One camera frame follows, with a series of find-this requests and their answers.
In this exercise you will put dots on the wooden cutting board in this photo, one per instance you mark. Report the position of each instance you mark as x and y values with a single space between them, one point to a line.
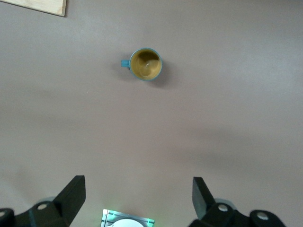
35 4

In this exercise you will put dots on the brown table cover sheet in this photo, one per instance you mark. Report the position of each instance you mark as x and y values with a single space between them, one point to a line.
213 118

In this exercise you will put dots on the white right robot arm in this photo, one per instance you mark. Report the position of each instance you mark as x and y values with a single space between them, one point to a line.
127 224

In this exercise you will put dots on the teal cup yellow inside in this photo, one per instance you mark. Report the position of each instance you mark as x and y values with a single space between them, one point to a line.
146 65

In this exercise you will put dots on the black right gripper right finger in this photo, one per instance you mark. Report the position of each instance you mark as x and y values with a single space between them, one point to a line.
213 215

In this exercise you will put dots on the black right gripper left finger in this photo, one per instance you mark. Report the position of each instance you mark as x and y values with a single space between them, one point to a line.
59 212

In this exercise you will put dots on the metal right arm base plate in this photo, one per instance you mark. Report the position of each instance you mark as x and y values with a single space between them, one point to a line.
109 217

